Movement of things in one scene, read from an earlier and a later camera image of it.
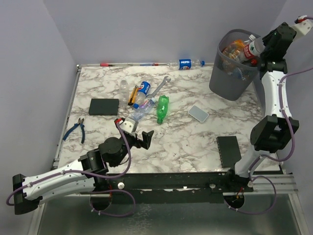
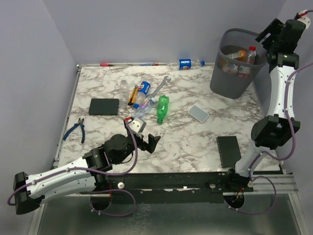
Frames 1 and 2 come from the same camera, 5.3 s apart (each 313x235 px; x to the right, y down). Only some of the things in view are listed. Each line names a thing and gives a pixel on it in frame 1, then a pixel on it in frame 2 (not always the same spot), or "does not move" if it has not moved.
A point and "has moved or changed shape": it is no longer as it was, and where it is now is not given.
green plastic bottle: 162,107 does not move
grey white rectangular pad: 198,113 does not move
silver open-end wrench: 165,80 does not move
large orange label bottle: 234,50 has moved or changed shape
